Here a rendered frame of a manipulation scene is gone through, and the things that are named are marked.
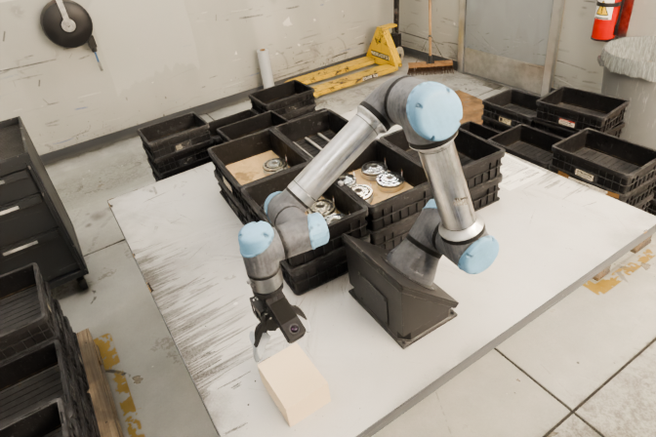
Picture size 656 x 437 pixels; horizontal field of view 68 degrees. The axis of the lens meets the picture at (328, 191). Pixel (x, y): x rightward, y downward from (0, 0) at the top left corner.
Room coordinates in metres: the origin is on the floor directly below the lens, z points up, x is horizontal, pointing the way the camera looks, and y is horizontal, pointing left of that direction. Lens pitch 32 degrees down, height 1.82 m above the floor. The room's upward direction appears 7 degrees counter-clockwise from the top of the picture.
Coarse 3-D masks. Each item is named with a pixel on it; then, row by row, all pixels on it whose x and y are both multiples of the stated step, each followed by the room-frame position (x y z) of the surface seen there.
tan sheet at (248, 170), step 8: (264, 152) 1.94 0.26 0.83; (272, 152) 1.93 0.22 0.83; (248, 160) 1.89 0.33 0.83; (256, 160) 1.88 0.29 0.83; (264, 160) 1.87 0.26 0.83; (232, 168) 1.84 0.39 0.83; (240, 168) 1.83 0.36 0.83; (248, 168) 1.82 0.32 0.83; (256, 168) 1.81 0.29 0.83; (240, 176) 1.76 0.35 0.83; (248, 176) 1.75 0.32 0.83; (256, 176) 1.74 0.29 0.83; (264, 176) 1.73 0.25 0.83
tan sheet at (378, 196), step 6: (354, 174) 1.66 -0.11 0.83; (360, 174) 1.65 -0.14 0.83; (360, 180) 1.60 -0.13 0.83; (366, 180) 1.59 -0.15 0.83; (372, 186) 1.55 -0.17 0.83; (408, 186) 1.51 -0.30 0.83; (378, 192) 1.50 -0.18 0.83; (384, 192) 1.50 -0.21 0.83; (396, 192) 1.49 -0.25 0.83; (378, 198) 1.46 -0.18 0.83; (384, 198) 1.46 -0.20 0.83; (372, 204) 1.43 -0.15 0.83
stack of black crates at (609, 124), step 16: (544, 96) 2.65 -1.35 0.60; (560, 96) 2.74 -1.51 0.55; (576, 96) 2.68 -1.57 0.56; (592, 96) 2.61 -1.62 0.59; (608, 96) 2.54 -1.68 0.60; (544, 112) 2.55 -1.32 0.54; (560, 112) 2.48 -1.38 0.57; (576, 112) 2.40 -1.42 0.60; (592, 112) 2.56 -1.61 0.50; (608, 112) 2.51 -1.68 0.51; (624, 112) 2.42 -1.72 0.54; (544, 128) 2.56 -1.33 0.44; (560, 128) 2.45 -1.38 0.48; (576, 128) 2.39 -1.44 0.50; (592, 128) 2.33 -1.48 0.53; (608, 128) 2.35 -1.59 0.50
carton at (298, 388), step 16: (288, 352) 0.87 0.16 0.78; (304, 352) 0.86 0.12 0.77; (272, 368) 0.83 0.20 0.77; (288, 368) 0.82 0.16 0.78; (304, 368) 0.81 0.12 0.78; (272, 384) 0.78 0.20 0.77; (288, 384) 0.77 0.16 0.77; (304, 384) 0.76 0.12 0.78; (320, 384) 0.76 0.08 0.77; (288, 400) 0.73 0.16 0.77; (304, 400) 0.73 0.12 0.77; (320, 400) 0.75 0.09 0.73; (288, 416) 0.70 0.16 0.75; (304, 416) 0.72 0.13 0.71
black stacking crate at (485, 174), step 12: (396, 144) 1.78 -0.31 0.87; (408, 144) 1.80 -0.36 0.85; (456, 144) 1.74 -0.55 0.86; (468, 144) 1.68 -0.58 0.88; (480, 144) 1.62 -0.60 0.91; (468, 156) 1.68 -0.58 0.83; (480, 156) 1.62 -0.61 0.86; (480, 168) 1.48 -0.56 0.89; (492, 168) 1.50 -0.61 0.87; (468, 180) 1.45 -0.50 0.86; (480, 180) 1.48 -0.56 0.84
